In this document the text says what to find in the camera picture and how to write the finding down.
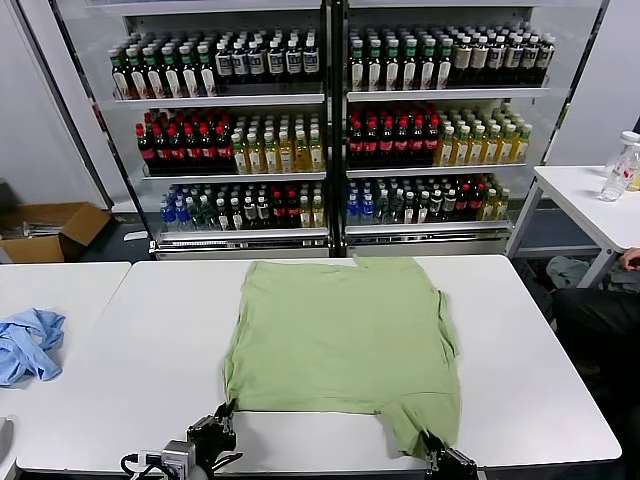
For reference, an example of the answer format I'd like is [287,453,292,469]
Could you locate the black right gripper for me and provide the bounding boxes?
[421,429,479,480]

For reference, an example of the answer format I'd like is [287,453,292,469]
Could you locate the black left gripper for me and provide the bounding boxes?
[187,398,237,474]

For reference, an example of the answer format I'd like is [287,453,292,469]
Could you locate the light green t-shirt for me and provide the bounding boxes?
[221,255,462,460]

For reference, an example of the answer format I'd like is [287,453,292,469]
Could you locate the white cabinet shelf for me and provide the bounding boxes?
[141,171,329,182]
[346,162,530,180]
[346,87,551,104]
[113,92,327,106]
[344,219,514,246]
[154,227,331,251]

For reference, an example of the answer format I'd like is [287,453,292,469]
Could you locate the crumpled light blue shirt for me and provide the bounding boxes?
[0,307,67,390]

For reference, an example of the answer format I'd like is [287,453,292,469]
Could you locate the black trousers leg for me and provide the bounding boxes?
[549,287,640,374]

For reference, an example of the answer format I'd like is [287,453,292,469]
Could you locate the grey-green cloth pile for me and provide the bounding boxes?
[545,255,591,290]

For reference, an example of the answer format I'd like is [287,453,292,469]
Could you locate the grey patterned cloth pile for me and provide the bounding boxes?
[607,267,640,294]

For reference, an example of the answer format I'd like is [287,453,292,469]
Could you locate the open cardboard box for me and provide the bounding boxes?
[0,201,114,264]

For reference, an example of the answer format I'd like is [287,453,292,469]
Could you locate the silver metal rods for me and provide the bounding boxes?
[0,219,69,239]

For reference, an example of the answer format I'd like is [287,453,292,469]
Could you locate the white side table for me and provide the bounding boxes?
[505,164,640,290]

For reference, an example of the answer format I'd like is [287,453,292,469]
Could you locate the dark grey object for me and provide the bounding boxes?
[0,178,21,211]

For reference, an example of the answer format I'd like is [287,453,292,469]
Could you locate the clear white-cap plastic bottle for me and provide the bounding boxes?
[599,130,640,202]

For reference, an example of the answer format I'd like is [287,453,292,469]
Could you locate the green-cap white-label tea bottle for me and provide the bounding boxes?
[435,39,455,91]
[418,39,438,91]
[179,47,199,100]
[383,39,403,91]
[144,47,164,100]
[197,47,217,100]
[400,39,420,91]
[162,47,182,100]
[365,39,385,91]
[128,47,148,100]
[110,47,130,100]
[348,39,368,91]

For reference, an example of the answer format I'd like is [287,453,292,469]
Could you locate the glass cabinet door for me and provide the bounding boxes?
[14,0,156,241]
[504,0,619,251]

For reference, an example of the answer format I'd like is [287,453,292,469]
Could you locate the dark bottle blue label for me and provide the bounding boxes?
[301,39,321,87]
[266,39,286,87]
[215,39,235,87]
[284,39,304,87]
[232,39,252,87]
[248,39,268,87]

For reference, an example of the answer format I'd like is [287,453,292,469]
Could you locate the dark bottle beige label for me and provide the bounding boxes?
[486,34,506,86]
[503,34,523,86]
[469,34,489,86]
[537,34,557,86]
[520,34,540,86]
[453,34,473,86]

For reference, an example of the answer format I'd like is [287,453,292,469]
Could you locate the white drinks display cabinet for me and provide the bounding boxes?
[122,0,335,261]
[339,0,556,259]

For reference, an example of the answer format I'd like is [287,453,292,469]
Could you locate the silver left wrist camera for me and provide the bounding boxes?
[160,439,197,476]

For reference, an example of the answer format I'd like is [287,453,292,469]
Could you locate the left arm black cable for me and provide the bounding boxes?
[119,451,166,477]

